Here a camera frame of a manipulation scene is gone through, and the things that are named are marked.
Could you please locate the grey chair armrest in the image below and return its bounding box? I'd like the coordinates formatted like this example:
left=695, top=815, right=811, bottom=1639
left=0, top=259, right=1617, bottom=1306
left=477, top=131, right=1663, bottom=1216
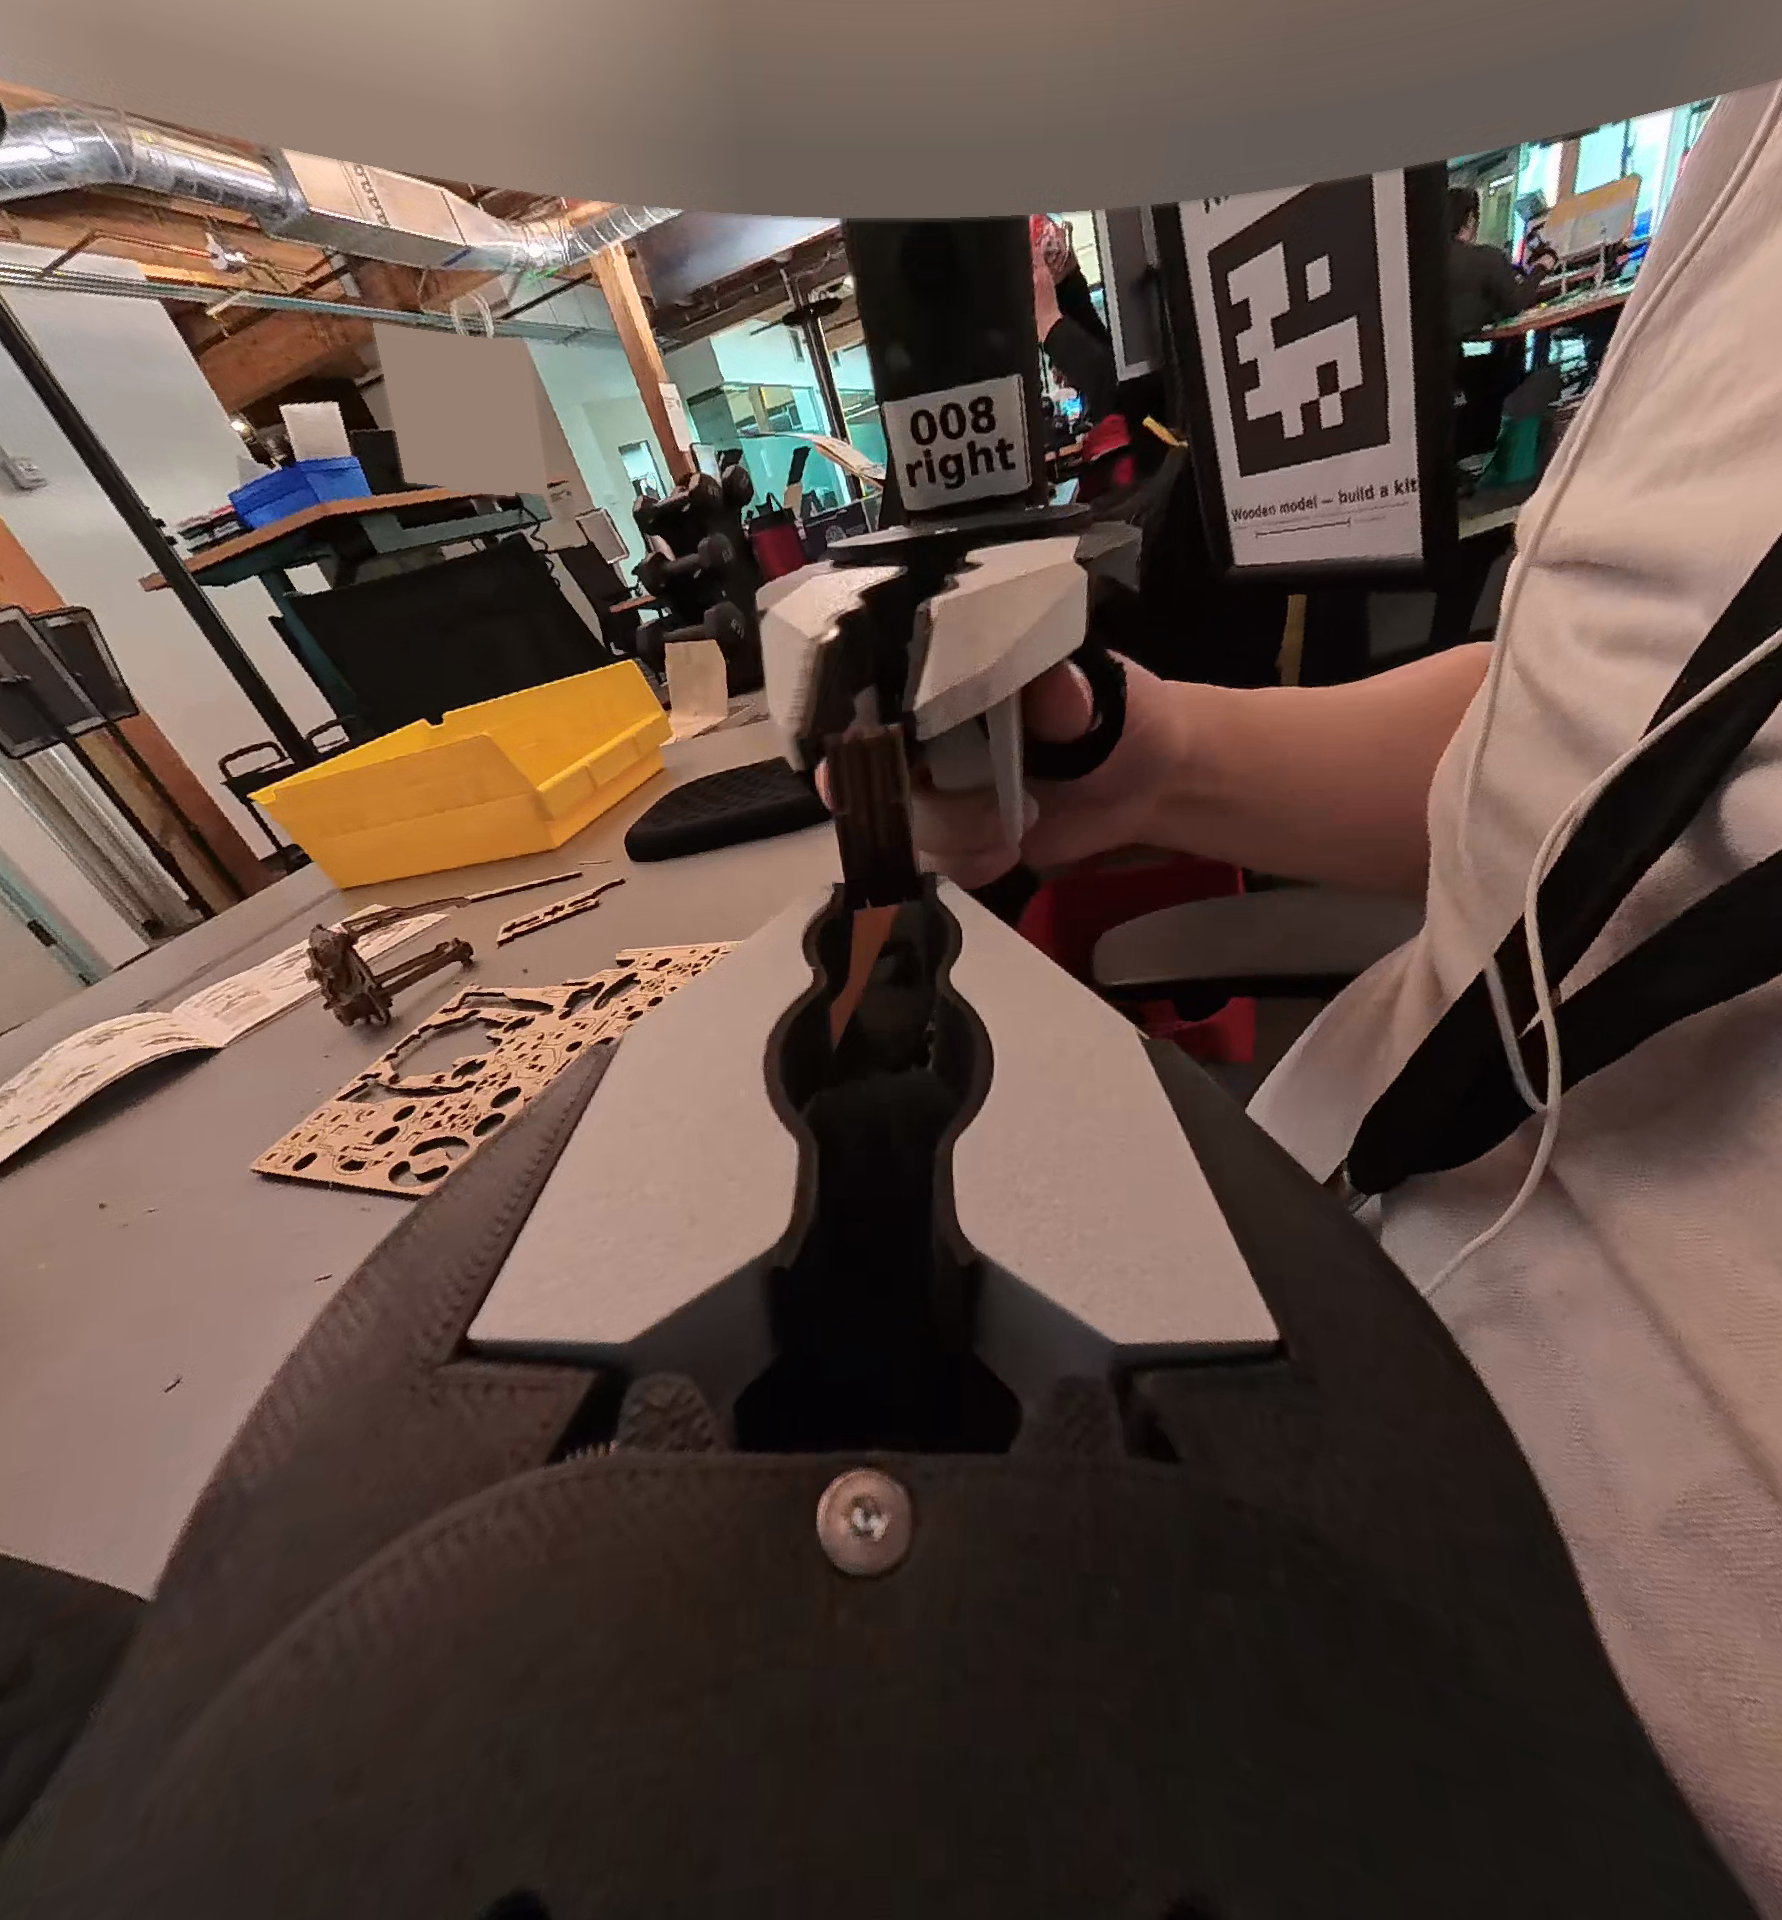
left=1090, top=883, right=1433, bottom=1004

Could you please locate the printed marker sign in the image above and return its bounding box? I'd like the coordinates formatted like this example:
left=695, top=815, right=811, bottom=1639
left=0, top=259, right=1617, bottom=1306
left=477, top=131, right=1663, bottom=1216
left=1158, top=169, right=1463, bottom=579

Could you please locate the dark wall-mounted holder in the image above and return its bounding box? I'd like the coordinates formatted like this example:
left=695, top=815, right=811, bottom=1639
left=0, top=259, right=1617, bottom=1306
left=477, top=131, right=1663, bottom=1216
left=0, top=603, right=139, bottom=761

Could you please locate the black floor lamp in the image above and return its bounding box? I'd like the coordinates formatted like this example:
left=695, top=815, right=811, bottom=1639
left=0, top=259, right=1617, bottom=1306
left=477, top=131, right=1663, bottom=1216
left=0, top=60, right=310, bottom=770

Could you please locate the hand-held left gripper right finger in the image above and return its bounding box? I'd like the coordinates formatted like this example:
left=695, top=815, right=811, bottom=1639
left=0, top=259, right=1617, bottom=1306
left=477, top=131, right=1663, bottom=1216
left=927, top=878, right=1283, bottom=1347

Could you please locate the laser-cut wooden sheet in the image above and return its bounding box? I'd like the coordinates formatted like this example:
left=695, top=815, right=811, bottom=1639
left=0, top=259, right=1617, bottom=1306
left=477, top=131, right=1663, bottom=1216
left=251, top=941, right=743, bottom=1200

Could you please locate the black dumbbell rack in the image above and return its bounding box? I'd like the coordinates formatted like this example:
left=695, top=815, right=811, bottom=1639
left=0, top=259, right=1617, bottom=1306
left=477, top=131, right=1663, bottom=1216
left=630, top=461, right=762, bottom=694

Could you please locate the dark wooden model part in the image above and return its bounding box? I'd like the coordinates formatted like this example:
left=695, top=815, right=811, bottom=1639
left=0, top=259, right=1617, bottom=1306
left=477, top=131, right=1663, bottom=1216
left=826, top=716, right=925, bottom=920

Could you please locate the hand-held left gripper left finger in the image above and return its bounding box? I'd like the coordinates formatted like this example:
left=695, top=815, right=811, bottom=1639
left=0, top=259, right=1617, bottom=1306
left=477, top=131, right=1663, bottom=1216
left=465, top=883, right=845, bottom=1347

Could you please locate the red chair part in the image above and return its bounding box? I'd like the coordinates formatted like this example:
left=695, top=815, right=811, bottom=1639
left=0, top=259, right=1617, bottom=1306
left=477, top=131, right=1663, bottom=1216
left=1013, top=859, right=1262, bottom=1069

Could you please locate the silver round air duct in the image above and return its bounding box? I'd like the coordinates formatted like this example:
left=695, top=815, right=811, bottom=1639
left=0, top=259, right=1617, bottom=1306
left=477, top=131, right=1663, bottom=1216
left=0, top=104, right=684, bottom=278

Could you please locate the blue plastic bin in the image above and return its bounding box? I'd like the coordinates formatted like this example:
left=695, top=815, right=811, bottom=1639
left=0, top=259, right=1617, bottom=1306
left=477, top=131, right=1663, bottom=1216
left=225, top=456, right=374, bottom=531

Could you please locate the black metal cart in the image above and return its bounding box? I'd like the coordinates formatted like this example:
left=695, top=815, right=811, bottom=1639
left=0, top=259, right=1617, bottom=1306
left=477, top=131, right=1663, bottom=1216
left=220, top=721, right=354, bottom=874

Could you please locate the wooden top workbench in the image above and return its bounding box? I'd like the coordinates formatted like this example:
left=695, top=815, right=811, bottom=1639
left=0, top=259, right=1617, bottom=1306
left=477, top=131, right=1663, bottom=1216
left=138, top=483, right=616, bottom=744

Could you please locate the notched wooden strip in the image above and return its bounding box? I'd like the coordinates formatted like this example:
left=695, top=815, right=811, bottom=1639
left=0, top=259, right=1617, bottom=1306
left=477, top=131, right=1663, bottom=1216
left=494, top=877, right=626, bottom=949

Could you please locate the black mesh wrist rest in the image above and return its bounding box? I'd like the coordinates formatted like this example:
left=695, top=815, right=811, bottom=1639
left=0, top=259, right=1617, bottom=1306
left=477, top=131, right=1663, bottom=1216
left=622, top=755, right=833, bottom=866

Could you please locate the dark cloth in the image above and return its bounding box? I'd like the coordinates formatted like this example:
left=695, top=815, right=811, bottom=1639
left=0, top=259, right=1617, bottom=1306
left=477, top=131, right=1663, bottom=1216
left=0, top=1541, right=146, bottom=1913

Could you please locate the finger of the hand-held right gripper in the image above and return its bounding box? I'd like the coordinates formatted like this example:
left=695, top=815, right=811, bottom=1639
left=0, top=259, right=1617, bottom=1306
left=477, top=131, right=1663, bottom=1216
left=755, top=567, right=915, bottom=774
left=903, top=537, right=1093, bottom=744

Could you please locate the person's right hand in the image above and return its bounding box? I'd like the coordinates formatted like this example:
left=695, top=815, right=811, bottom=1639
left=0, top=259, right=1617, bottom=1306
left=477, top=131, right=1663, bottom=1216
left=815, top=657, right=1207, bottom=902

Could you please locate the white paper bag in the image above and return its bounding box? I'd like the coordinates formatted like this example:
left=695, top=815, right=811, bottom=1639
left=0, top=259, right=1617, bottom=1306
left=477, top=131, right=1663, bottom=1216
left=663, top=636, right=730, bottom=738

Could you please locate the black shoulder strap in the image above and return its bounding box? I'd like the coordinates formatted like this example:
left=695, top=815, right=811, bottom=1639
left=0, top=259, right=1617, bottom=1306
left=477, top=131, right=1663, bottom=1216
left=1340, top=441, right=1782, bottom=1199

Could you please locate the yellow plastic bin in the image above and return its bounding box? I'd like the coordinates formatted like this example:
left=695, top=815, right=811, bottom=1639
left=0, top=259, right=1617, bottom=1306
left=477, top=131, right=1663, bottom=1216
left=251, top=657, right=676, bottom=891

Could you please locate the instruction booklet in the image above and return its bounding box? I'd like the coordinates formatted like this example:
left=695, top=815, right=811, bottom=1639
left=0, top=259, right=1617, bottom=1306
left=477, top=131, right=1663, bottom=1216
left=0, top=904, right=449, bottom=1220

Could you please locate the wooden gear axle assembly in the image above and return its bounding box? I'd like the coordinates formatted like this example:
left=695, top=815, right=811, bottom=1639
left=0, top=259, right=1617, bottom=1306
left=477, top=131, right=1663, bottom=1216
left=302, top=920, right=475, bottom=1033

